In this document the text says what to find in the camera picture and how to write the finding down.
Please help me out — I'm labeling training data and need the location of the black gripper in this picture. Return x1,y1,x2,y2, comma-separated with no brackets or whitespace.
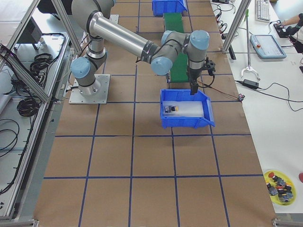
188,58,215,95

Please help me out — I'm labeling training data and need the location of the yellow push button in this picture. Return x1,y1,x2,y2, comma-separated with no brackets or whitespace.
164,105,178,114

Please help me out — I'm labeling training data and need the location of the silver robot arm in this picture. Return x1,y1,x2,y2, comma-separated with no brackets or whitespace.
71,0,215,95

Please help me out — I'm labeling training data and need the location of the yellow plate of buttons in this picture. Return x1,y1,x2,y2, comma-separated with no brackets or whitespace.
263,170,296,206

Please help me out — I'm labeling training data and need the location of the person hand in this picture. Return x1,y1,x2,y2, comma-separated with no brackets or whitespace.
281,19,292,26

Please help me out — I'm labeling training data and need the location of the blue right plastic bin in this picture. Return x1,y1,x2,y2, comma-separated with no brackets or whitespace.
160,89,215,129

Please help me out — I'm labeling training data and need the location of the blue plastic bin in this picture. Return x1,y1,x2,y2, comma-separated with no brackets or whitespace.
160,89,215,129
152,0,187,16

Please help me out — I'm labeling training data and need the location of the black power adapter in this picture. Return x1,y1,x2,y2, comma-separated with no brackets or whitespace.
243,79,259,89

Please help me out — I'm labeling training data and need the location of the white reach grabber tool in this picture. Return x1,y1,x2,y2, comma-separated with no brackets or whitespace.
240,9,260,81

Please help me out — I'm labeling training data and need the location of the green conveyor belt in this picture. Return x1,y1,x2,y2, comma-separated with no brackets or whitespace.
162,13,195,84

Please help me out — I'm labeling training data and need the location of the teach pendant tablet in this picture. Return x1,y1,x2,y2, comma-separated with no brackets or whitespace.
250,35,287,59

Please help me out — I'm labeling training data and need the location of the blue left plastic bin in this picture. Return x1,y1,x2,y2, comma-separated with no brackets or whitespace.
152,0,187,16

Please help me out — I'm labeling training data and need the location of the white keyboard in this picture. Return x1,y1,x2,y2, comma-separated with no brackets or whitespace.
255,0,270,23

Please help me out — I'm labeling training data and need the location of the red black wire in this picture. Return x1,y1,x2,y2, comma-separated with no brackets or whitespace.
197,80,246,102

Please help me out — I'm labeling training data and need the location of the aluminium frame post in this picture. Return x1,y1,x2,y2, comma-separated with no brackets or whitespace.
222,0,251,53

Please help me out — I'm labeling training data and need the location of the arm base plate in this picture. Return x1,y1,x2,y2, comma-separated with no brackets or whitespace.
110,14,119,24
69,74,110,105

